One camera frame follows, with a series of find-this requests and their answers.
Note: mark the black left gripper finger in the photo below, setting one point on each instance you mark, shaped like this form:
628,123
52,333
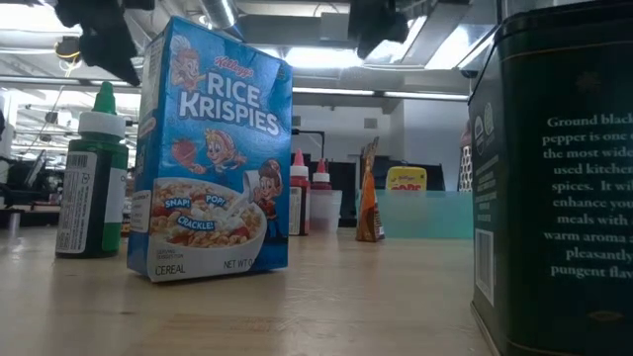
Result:
111,54

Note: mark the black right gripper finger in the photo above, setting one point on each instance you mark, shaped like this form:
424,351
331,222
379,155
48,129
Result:
368,42

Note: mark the yellow Corn Pops box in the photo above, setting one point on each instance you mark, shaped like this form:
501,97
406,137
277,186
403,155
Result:
405,178

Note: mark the red food colouring bottle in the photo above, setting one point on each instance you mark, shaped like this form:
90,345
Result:
299,198
321,178

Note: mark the ceiling light strip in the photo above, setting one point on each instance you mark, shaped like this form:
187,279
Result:
425,95
331,91

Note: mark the blue Rice Krispies box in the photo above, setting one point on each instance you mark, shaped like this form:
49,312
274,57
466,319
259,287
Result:
212,148

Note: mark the green food colouring bottle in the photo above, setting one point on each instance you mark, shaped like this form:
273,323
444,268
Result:
91,198

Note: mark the orange snack bag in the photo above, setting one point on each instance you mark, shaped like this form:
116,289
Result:
368,207

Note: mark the background office desk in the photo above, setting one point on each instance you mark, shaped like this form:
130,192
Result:
29,207

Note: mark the clear plastic bin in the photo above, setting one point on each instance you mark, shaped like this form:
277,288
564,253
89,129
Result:
332,217

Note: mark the teal plastic bin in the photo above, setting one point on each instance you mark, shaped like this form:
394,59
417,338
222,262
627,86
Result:
430,215

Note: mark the dark green pepper tin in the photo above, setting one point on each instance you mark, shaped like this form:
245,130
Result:
559,198

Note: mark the silver ceiling duct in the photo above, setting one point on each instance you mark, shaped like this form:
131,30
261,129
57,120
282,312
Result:
217,12

